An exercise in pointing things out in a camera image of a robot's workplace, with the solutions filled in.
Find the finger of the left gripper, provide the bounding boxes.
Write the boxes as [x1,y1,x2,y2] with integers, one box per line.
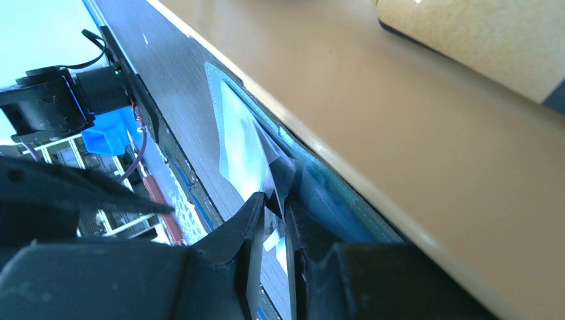
[1,156,174,247]

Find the green card holder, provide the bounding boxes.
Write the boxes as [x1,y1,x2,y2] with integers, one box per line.
[205,62,403,243]

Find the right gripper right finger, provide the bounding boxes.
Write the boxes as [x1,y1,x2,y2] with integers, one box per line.
[284,196,492,319]

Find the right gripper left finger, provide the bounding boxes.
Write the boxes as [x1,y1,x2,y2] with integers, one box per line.
[1,192,265,319]

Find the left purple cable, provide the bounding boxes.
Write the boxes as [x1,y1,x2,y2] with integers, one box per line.
[115,125,149,184]

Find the yellow oval tray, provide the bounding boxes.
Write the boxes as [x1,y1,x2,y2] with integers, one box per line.
[152,1,564,319]

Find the blue plastic bin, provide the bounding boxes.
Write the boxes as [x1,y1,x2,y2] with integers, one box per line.
[81,107,143,157]

